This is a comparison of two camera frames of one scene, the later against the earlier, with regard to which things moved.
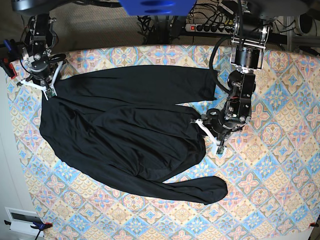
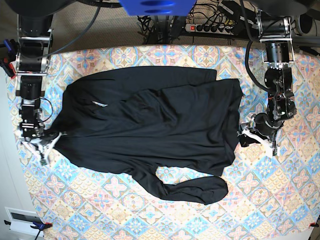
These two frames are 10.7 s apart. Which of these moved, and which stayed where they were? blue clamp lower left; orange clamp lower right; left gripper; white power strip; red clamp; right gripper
Moved: left gripper; right gripper
Stayed: red clamp; orange clamp lower right; white power strip; blue clamp lower left
